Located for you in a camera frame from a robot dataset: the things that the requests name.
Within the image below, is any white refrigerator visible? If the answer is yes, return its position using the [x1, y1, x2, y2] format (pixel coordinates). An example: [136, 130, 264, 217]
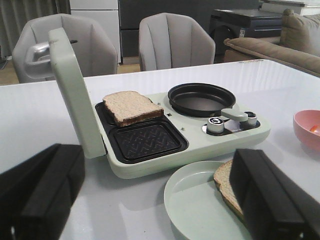
[69, 0, 122, 65]

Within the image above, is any black washing machine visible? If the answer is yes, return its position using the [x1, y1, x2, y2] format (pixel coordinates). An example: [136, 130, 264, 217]
[209, 9, 282, 63]

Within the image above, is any left silver control knob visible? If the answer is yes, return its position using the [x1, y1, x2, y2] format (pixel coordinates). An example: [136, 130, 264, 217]
[207, 117, 225, 134]

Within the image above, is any right grey upholstered chair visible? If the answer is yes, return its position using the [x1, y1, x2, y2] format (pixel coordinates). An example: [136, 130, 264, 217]
[138, 12, 216, 71]

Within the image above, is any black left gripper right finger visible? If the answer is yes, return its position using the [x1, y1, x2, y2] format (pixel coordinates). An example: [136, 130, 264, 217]
[229, 149, 320, 240]

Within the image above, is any mint green breakfast maker base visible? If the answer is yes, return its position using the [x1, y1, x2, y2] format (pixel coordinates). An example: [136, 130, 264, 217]
[95, 92, 271, 179]

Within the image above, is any left grey upholstered chair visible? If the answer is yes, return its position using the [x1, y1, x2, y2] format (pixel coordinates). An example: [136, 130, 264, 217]
[12, 13, 118, 83]

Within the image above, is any pink plastic bowl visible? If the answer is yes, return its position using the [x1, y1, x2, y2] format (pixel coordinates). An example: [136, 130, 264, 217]
[293, 109, 320, 152]

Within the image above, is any right silver control knob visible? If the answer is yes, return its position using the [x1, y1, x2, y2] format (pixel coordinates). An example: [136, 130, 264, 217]
[245, 111, 257, 126]

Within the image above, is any dark grey kitchen counter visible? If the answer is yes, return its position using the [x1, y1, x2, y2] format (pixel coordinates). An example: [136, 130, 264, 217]
[118, 0, 261, 58]

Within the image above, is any grey upholstered chair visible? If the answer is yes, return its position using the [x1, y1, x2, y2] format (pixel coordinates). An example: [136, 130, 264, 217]
[138, 12, 216, 71]
[12, 13, 118, 83]

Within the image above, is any orange shrimp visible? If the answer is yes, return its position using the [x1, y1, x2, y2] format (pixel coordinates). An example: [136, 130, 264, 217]
[309, 125, 320, 135]

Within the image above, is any silver control knob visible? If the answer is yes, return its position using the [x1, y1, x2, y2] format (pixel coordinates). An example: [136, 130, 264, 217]
[207, 117, 225, 134]
[245, 111, 257, 126]

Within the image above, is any mint green round plate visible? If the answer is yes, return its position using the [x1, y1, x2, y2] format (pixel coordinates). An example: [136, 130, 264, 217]
[164, 161, 251, 240]

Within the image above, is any black round frying pan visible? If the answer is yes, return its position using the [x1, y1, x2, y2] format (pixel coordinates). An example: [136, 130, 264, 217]
[167, 83, 236, 118]

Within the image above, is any breakfast maker hinged lid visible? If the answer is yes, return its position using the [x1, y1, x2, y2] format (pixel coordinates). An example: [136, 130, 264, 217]
[24, 27, 109, 159]

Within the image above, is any bread slice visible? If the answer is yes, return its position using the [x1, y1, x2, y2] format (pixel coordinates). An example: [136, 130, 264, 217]
[213, 160, 244, 222]
[102, 90, 164, 127]

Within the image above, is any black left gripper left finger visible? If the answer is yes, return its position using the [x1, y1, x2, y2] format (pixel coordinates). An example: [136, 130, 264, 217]
[0, 143, 85, 240]

